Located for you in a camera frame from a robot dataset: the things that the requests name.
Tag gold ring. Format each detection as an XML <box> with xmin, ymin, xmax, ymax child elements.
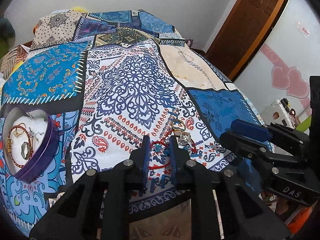
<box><xmin>171</xmin><ymin>119</ymin><xmax>187</xmax><ymax>133</ymax></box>

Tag red string bracelet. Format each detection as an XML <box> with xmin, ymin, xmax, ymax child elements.
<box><xmin>149</xmin><ymin>129</ymin><xmax>198</xmax><ymax>170</ymax></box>

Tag white wardrobe door with hearts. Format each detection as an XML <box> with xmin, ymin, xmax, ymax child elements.
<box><xmin>234</xmin><ymin>0</ymin><xmax>319</xmax><ymax>121</ymax></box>

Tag purple heart-shaped tin box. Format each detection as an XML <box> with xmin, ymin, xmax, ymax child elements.
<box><xmin>2</xmin><ymin>106</ymin><xmax>59</xmax><ymax>183</ymax></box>

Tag brown wooden door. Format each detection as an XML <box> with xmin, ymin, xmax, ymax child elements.
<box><xmin>206</xmin><ymin>0</ymin><xmax>285</xmax><ymax>80</ymax></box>

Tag patchwork patterned bed cover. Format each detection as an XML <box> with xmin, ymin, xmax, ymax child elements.
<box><xmin>1</xmin><ymin>10</ymin><xmax>263</xmax><ymax>239</ymax></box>

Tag yellow cloth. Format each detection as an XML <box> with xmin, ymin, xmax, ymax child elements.
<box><xmin>11</xmin><ymin>61</ymin><xmax>24</xmax><ymax>73</ymax></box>

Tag striped orange brown blanket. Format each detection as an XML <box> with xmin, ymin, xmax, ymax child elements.
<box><xmin>1</xmin><ymin>44</ymin><xmax>30</xmax><ymax>73</ymax></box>

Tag green patterned cloth cabinet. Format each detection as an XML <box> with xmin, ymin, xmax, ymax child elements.
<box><xmin>0</xmin><ymin>39</ymin><xmax>9</xmax><ymax>59</ymax></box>

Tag pile of clothes on cabinet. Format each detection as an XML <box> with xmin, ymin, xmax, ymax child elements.
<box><xmin>0</xmin><ymin>17</ymin><xmax>15</xmax><ymax>40</ymax></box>

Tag yellow plush toy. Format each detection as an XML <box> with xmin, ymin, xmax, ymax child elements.
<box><xmin>71</xmin><ymin>6</ymin><xmax>87</xmax><ymax>13</ymax></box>

